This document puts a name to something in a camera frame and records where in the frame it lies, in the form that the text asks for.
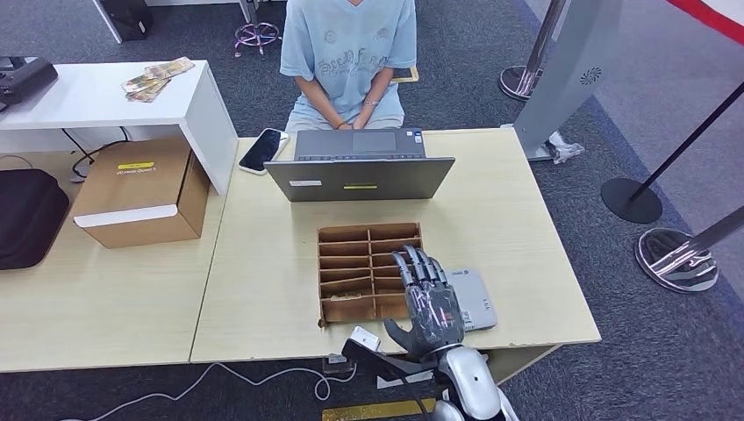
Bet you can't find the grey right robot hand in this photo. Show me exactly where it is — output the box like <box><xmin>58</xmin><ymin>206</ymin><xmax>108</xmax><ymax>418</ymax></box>
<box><xmin>383</xmin><ymin>244</ymin><xmax>466</xmax><ymax>357</ymax></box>

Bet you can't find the grey card reader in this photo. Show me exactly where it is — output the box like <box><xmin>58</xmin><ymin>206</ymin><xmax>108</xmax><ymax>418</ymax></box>
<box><xmin>444</xmin><ymin>267</ymin><xmax>498</xmax><ymax>333</ymax></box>

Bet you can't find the person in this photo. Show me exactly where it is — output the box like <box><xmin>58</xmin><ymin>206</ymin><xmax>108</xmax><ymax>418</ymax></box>
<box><xmin>278</xmin><ymin>0</ymin><xmax>419</xmax><ymax>132</ymax></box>

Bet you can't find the wooden card organizer rack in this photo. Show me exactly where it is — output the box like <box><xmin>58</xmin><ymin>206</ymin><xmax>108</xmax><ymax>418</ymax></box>
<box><xmin>316</xmin><ymin>222</ymin><xmax>425</xmax><ymax>330</ymax></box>

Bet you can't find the grey laptop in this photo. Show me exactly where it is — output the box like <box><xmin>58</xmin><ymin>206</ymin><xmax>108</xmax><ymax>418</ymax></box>
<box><xmin>262</xmin><ymin>127</ymin><xmax>456</xmax><ymax>203</ymax></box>

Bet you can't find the black smartphone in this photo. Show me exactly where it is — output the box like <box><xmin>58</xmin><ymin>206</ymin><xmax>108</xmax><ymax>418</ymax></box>
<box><xmin>238</xmin><ymin>127</ymin><xmax>290</xmax><ymax>176</ymax></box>

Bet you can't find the small power adapter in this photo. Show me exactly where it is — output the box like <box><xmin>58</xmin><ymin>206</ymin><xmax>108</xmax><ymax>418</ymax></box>
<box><xmin>322</xmin><ymin>354</ymin><xmax>355</xmax><ymax>376</ymax></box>

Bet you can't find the gold floor tape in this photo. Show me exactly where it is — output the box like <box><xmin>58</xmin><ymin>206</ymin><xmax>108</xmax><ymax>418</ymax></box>
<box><xmin>321</xmin><ymin>397</ymin><xmax>437</xmax><ymax>421</ymax></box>

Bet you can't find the chrome stool base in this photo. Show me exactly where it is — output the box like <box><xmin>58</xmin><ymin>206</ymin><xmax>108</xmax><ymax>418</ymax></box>
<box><xmin>233</xmin><ymin>22</ymin><xmax>283</xmax><ymax>60</ymax></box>

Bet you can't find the chrome stanchion with round base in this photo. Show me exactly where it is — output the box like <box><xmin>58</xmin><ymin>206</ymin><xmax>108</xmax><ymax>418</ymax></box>
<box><xmin>497</xmin><ymin>0</ymin><xmax>571</xmax><ymax>103</ymax></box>

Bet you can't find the crumpled clear plastic wrap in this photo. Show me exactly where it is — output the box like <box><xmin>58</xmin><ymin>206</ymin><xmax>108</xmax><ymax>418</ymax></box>
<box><xmin>546</xmin><ymin>130</ymin><xmax>586</xmax><ymax>166</ymax></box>

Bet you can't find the grey standing kiosk panel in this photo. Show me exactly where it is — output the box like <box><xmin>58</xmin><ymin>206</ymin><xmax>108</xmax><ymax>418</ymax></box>
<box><xmin>512</xmin><ymin>0</ymin><xmax>624</xmax><ymax>162</ymax></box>

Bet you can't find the brown cardboard box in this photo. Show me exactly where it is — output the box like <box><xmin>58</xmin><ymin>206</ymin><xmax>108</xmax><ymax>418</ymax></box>
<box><xmin>70</xmin><ymin>137</ymin><xmax>211</xmax><ymax>250</ymax></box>

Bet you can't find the black stanchion with round base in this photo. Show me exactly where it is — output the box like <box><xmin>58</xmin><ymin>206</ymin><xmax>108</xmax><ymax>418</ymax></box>
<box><xmin>600</xmin><ymin>80</ymin><xmax>744</xmax><ymax>225</ymax></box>

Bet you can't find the black computer tower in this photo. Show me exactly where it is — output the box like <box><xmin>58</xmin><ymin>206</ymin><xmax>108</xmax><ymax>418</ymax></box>
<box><xmin>99</xmin><ymin>0</ymin><xmax>155</xmax><ymax>45</ymax></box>

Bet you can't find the chrome stanchion with mirror base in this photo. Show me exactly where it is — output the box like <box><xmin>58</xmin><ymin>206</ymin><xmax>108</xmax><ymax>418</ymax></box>
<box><xmin>633</xmin><ymin>204</ymin><xmax>744</xmax><ymax>294</ymax></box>

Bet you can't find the white desk shelf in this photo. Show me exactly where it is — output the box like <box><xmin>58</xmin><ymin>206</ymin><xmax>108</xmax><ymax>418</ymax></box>
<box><xmin>0</xmin><ymin>60</ymin><xmax>240</xmax><ymax>197</ymax></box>

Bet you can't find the black desktop device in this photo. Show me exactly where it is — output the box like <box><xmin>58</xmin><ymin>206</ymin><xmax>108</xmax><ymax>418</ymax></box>
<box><xmin>0</xmin><ymin>56</ymin><xmax>60</xmax><ymax>111</ymax></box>

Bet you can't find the black soft case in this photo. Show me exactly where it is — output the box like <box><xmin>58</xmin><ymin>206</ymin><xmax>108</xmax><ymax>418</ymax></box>
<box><xmin>0</xmin><ymin>168</ymin><xmax>71</xmax><ymax>272</ymax></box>

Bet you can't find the red barrier belt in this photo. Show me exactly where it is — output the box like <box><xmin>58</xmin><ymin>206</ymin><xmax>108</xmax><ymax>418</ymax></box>
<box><xmin>665</xmin><ymin>0</ymin><xmax>744</xmax><ymax>43</ymax></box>

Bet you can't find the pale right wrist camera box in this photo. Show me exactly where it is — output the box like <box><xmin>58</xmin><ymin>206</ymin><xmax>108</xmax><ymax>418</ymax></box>
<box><xmin>340</xmin><ymin>325</ymin><xmax>385</xmax><ymax>364</ymax></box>

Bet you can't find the white floor cable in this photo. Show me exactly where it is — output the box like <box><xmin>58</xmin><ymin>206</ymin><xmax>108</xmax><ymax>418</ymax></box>
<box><xmin>58</xmin><ymin>359</ymin><xmax>358</xmax><ymax>421</ymax></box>

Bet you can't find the black power cable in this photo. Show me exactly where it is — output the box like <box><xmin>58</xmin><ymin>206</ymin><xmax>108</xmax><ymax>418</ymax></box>
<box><xmin>61</xmin><ymin>127</ymin><xmax>133</xmax><ymax>180</ymax></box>

